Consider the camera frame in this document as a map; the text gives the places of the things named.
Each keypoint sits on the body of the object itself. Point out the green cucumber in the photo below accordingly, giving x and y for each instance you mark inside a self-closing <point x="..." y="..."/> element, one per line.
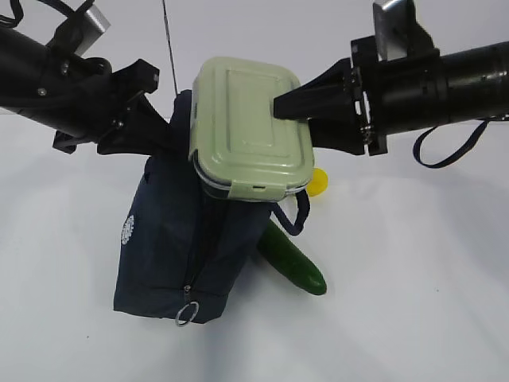
<point x="290" y="261"/>

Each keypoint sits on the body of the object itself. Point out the yellow lemon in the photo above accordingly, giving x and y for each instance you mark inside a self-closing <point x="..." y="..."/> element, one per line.
<point x="318" y="183"/>

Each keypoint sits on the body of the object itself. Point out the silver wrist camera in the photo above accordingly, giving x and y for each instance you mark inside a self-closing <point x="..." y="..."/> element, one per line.
<point x="81" y="30"/>
<point x="397" y="31"/>

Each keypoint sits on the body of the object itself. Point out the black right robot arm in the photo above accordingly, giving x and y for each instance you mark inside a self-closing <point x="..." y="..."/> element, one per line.
<point x="361" y="100"/>

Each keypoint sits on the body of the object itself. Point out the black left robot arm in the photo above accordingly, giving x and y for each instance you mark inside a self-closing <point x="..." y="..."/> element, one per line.
<point x="34" y="76"/>

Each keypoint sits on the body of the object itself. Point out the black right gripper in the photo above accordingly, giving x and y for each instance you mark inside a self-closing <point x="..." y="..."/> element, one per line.
<point x="406" y="94"/>

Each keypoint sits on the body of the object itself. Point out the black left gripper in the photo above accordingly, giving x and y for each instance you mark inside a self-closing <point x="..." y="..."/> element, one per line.
<point x="111" y="110"/>

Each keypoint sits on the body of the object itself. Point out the navy blue lunch bag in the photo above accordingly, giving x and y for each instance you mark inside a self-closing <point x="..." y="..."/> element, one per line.
<point x="182" y="250"/>

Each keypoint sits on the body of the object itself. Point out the green lidded glass container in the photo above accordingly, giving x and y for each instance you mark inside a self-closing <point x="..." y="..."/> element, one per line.
<point x="238" y="148"/>

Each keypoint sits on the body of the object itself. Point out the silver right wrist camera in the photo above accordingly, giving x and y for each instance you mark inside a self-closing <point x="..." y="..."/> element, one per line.
<point x="397" y="31"/>

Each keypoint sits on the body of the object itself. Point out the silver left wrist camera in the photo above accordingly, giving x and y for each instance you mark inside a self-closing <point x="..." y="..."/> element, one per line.
<point x="81" y="30"/>

